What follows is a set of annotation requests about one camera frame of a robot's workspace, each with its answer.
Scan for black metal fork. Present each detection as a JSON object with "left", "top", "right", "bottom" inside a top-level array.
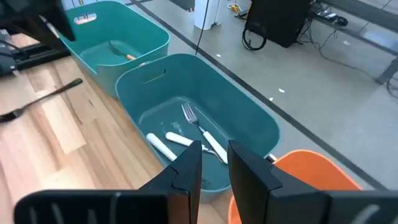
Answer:
[{"left": 0, "top": 78, "right": 84, "bottom": 123}]

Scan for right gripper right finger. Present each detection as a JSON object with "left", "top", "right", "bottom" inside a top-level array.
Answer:
[{"left": 227, "top": 139, "right": 398, "bottom": 224}]

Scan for blue plastic bin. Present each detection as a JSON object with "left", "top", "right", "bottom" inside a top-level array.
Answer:
[{"left": 114, "top": 53, "right": 280, "bottom": 203}]

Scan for long thin black cable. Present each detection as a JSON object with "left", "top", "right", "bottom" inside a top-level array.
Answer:
[{"left": 195, "top": 0, "right": 210, "bottom": 56}]

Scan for black power strip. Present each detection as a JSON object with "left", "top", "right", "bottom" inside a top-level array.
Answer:
[{"left": 310, "top": 7, "right": 349, "bottom": 27}]

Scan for black cabinet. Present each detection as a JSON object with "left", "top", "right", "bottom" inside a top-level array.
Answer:
[{"left": 245, "top": 0, "right": 312, "bottom": 48}]

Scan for orange plastic bin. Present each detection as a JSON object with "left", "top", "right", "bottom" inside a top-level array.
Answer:
[{"left": 228, "top": 149, "right": 363, "bottom": 224}]

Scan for yellow cable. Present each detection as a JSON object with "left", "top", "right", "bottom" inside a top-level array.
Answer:
[{"left": 226, "top": 2, "right": 242, "bottom": 15}]

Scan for white pillar base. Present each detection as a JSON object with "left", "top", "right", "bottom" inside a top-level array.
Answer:
[{"left": 194, "top": 0, "right": 221, "bottom": 31}]

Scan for grey desk frame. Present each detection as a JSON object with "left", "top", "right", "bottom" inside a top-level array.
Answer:
[{"left": 323, "top": 0, "right": 398, "bottom": 85}]

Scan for white-handled fork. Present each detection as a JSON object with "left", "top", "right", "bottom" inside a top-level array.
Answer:
[
  {"left": 164, "top": 131, "right": 224, "bottom": 164},
  {"left": 181, "top": 102, "right": 229, "bottom": 165},
  {"left": 146, "top": 133, "right": 178, "bottom": 162}
]

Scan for black left frame rails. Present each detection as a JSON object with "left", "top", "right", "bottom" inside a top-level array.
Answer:
[{"left": 12, "top": 42, "right": 71, "bottom": 71}]

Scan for black floor cables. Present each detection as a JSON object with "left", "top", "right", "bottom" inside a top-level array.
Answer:
[{"left": 298, "top": 18, "right": 377, "bottom": 79}]

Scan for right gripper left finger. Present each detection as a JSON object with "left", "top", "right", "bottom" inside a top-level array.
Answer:
[{"left": 14, "top": 139, "right": 203, "bottom": 224}]

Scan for coiled black cable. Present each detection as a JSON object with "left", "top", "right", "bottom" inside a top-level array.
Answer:
[{"left": 241, "top": 27, "right": 267, "bottom": 52}]

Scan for green plastic bin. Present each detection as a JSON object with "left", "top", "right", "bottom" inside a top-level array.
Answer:
[{"left": 57, "top": 0, "right": 171, "bottom": 100}]

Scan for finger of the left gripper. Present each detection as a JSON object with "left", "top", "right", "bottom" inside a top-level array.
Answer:
[
  {"left": 0, "top": 14, "right": 60, "bottom": 52},
  {"left": 40, "top": 0, "right": 76, "bottom": 42}
]

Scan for orange-handled fork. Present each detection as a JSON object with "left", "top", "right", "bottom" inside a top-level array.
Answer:
[{"left": 108, "top": 39, "right": 147, "bottom": 68}]

